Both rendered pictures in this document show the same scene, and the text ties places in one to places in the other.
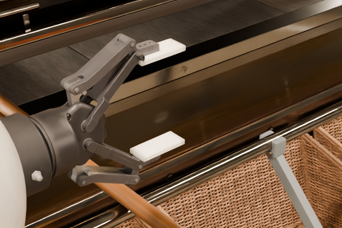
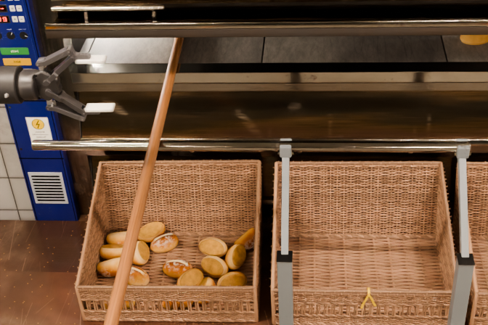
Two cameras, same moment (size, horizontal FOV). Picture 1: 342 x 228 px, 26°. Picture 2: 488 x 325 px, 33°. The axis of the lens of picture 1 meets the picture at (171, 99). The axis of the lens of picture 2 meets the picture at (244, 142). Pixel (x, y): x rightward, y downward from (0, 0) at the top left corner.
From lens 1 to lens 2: 1.53 m
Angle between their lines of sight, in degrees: 39
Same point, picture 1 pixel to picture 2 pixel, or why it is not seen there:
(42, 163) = (9, 91)
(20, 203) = not seen: outside the picture
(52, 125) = (24, 76)
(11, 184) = not seen: outside the picture
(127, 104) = (260, 87)
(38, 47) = (151, 33)
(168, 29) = (341, 44)
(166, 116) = (299, 107)
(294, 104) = (428, 138)
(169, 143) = (104, 108)
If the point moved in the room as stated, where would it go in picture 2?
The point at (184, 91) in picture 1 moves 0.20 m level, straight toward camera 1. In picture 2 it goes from (321, 94) to (278, 121)
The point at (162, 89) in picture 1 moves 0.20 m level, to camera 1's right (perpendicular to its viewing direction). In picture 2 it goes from (292, 85) to (342, 108)
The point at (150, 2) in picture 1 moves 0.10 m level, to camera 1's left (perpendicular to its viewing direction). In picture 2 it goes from (238, 25) to (213, 14)
